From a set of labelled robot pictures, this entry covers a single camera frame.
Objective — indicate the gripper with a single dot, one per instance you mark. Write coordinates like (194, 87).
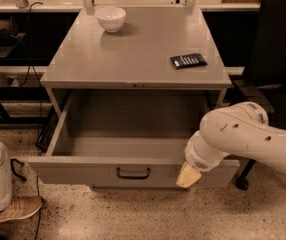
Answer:
(198, 159)

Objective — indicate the grey top drawer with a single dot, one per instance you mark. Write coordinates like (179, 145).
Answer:
(125, 139)

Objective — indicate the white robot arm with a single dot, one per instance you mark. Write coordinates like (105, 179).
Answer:
(242, 129)

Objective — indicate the grey metal drawer cabinet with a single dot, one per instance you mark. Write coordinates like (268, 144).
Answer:
(137, 57)

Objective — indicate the dark blue snack packet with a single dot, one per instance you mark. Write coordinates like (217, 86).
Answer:
(188, 61)

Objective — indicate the black office chair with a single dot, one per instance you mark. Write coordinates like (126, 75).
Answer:
(264, 77)

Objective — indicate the tan sneaker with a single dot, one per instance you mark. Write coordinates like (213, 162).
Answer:
(21, 208)

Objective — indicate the white ceramic bowl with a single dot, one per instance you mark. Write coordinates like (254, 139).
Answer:
(111, 19)

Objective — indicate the wall power outlet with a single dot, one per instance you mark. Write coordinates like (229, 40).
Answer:
(13, 81)

